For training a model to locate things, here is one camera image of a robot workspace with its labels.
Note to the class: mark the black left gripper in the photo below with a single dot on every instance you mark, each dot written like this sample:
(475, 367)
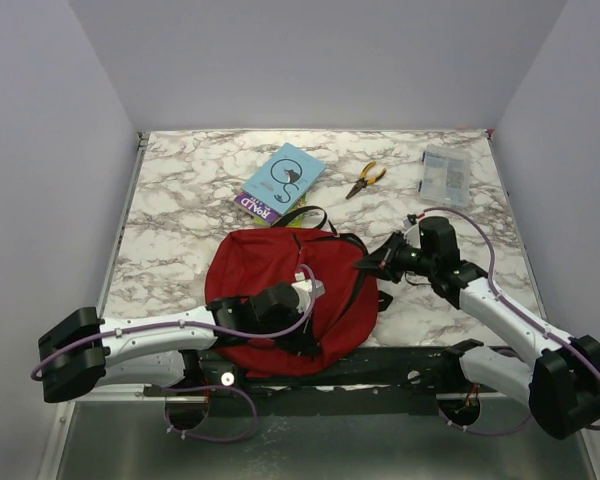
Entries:
(304, 343)

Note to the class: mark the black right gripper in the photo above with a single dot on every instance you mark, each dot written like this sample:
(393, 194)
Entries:
(378, 262)

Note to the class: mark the red student backpack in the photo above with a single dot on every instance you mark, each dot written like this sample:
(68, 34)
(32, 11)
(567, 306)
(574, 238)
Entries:
(248, 261)

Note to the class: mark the light blue book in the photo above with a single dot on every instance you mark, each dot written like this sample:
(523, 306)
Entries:
(284, 178)

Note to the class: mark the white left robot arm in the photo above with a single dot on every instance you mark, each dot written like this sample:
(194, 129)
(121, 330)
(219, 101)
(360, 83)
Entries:
(84, 351)

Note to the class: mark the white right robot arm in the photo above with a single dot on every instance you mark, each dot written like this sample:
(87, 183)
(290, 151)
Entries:
(551, 372)

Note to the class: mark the clear plastic organizer box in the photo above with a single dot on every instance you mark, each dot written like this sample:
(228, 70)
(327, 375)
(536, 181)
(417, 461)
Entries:
(446, 177)

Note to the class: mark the purple Roald Dahl book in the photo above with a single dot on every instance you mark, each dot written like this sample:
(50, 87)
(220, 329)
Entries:
(258, 210)

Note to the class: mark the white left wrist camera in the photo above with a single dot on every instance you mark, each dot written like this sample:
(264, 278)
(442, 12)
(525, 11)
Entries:
(305, 289)

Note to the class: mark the yellow handled pliers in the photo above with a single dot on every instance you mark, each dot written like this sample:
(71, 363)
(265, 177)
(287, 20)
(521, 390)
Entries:
(364, 179)

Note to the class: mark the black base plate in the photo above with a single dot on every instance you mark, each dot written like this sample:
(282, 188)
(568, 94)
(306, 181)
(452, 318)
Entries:
(371, 380)

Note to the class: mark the aluminium mounting rail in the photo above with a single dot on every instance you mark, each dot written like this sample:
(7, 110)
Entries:
(138, 393)

